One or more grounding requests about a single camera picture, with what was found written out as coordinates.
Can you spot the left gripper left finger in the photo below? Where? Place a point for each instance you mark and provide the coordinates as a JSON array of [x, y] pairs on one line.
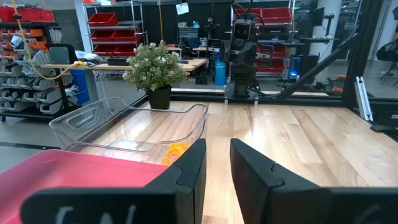
[[189, 180]]

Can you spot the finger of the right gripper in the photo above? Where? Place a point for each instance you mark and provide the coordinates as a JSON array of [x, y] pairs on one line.
[[225, 51], [265, 56]]

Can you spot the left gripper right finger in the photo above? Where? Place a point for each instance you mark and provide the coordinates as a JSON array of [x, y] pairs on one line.
[[255, 180]]

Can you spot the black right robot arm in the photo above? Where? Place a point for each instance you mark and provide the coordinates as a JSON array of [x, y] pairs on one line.
[[244, 77]]

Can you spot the blue cylindrical bin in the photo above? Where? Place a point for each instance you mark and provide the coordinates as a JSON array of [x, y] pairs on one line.
[[220, 73]]

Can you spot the small black box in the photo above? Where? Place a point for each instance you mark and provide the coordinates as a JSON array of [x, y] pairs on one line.
[[202, 80]]

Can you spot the metal rack red bins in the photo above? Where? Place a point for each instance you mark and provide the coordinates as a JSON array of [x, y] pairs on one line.
[[115, 34], [275, 15]]

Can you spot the black computer tower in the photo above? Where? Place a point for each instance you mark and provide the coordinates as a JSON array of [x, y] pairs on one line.
[[306, 65]]

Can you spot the white paper note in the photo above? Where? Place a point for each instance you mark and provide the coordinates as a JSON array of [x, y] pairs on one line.
[[182, 8]]

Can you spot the small black monitor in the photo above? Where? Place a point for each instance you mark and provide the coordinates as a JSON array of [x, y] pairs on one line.
[[317, 17]]

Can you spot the artificial green flowering plant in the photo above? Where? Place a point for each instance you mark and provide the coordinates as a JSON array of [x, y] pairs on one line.
[[155, 67]]

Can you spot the black plant pot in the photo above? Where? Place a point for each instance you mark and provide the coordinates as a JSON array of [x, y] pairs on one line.
[[159, 98]]

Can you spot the silver aluminium extrusion bar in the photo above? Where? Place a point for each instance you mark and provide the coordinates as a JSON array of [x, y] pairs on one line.
[[363, 99]]

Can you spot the pink plastic bin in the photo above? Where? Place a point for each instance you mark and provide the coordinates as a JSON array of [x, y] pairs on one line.
[[77, 174]]

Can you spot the clear plastic bin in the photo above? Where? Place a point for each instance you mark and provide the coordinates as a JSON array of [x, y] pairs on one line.
[[93, 115]]

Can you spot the person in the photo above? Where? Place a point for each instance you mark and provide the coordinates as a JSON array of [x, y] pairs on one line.
[[388, 49]]

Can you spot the wooden desk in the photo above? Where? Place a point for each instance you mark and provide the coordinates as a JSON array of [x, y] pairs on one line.
[[102, 66]]

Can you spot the blue storage bin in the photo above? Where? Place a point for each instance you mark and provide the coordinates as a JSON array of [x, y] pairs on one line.
[[79, 84]]

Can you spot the black chair grey back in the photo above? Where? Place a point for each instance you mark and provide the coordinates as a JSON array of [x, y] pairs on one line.
[[60, 55]]

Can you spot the parts rack grey bins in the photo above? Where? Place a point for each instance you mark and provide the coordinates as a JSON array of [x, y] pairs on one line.
[[18, 81]]

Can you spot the red basket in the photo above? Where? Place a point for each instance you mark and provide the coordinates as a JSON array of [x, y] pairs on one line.
[[28, 15]]

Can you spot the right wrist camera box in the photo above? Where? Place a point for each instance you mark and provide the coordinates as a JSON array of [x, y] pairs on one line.
[[242, 31]]

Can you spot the black diagonal frame brace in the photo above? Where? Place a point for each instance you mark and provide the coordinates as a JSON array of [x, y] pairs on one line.
[[314, 70]]

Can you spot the black table edge rail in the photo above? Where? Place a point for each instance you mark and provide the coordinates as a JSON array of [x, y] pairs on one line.
[[311, 100]]

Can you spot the black frame post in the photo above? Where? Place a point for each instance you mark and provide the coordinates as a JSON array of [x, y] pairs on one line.
[[362, 46]]

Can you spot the black flat bracket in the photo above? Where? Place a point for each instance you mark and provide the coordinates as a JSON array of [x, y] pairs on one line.
[[384, 128]]

